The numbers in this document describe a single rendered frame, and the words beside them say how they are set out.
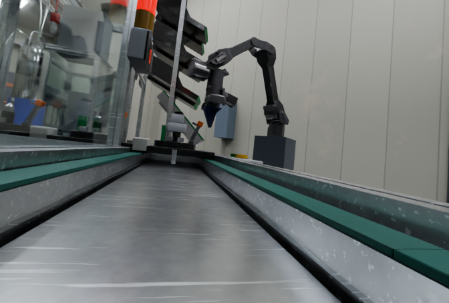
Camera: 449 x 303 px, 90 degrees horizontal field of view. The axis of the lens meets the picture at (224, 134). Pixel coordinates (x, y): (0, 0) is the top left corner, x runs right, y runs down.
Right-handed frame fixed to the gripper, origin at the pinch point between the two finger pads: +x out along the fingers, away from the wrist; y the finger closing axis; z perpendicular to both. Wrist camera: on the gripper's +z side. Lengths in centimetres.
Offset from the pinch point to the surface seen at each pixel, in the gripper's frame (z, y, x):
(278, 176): 2, -53, 14
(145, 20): -22.5, -21.5, -19.1
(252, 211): -2, -57, 17
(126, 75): -25.0, -20.6, -4.5
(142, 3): -23.6, -21.5, -23.2
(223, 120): 52, 239, -33
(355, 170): 183, 132, 16
